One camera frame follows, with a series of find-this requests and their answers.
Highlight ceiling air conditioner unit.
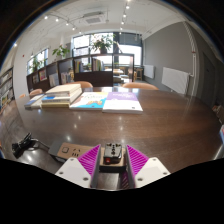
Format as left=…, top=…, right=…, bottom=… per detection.
left=82, top=11, right=105, bottom=25

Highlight small potted green plant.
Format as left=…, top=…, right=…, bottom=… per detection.
left=30, top=56, right=45, bottom=73

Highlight small black charger block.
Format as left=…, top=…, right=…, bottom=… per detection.
left=102, top=142, right=124, bottom=166

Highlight thin blue book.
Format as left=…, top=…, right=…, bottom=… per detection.
left=23, top=93, right=46, bottom=110

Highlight tall wall bookshelf unit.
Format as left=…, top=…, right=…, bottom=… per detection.
left=0, top=67, right=15, bottom=111

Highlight white and blue illustrated book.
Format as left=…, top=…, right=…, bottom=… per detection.
left=68, top=91, right=110, bottom=111

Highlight black and tan power strip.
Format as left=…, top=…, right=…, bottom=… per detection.
left=47, top=141, right=128, bottom=174

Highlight small white wall radiator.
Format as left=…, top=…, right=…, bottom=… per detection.
left=142, top=63, right=156, bottom=80

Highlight medium potted green plant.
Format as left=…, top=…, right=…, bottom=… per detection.
left=51, top=45, right=71, bottom=60

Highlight ceiling lights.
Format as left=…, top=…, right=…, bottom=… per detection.
left=13, top=0, right=132, bottom=48

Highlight stack of cream books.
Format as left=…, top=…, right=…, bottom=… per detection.
left=41, top=83, right=84, bottom=109

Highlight purple and white book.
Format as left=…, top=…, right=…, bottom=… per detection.
left=101, top=91, right=144, bottom=115

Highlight large potted green plant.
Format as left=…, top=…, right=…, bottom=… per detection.
left=90, top=33, right=116, bottom=55

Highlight large white wall radiator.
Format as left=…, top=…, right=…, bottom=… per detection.
left=161, top=66, right=191, bottom=96

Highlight brown bag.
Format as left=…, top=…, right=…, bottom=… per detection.
left=213, top=104, right=224, bottom=125

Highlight brown leather chair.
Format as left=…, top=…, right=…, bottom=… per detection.
left=67, top=80, right=94, bottom=90
left=28, top=87, right=44, bottom=98
left=121, top=81, right=160, bottom=91

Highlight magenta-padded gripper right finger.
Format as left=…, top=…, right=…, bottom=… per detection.
left=125, top=143, right=171, bottom=189

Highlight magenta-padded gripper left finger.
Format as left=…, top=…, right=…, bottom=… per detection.
left=54, top=143, right=102, bottom=189

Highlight dark low shelf unit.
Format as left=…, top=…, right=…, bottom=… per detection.
left=25, top=52, right=136, bottom=93

